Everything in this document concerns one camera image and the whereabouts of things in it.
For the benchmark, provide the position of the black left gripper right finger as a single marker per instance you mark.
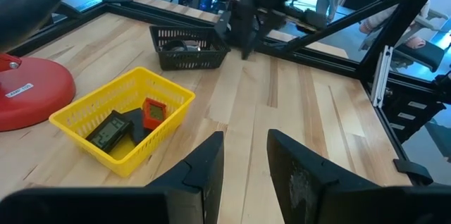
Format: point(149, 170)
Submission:
point(352, 203)

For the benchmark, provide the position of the black digital clock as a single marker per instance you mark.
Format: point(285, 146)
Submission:
point(109, 130)

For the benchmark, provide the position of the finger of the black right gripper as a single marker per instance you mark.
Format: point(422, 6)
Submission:
point(249, 37)
point(223, 25)

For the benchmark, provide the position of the black plastic basket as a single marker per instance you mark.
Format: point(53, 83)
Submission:
point(169, 63)

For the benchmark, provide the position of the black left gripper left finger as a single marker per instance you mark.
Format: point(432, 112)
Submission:
point(123, 206)

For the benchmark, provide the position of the small black rectangular device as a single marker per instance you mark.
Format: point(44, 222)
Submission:
point(135, 127)

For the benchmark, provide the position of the silver aluminium bracket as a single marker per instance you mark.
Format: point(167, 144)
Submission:
point(381, 76)

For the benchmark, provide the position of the yellow plastic basket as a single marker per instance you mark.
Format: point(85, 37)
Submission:
point(118, 166)

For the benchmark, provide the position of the black labelled control box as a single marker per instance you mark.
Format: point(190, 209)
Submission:
point(412, 118)

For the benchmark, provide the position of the dark teal chair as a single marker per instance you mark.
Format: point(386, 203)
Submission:
point(423, 55)

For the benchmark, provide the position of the black tape roll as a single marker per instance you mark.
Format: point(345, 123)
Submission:
point(172, 45)

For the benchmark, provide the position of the red digital clock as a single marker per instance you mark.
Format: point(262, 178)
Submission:
point(154, 113)

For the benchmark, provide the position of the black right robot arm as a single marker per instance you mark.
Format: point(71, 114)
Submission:
point(315, 19)

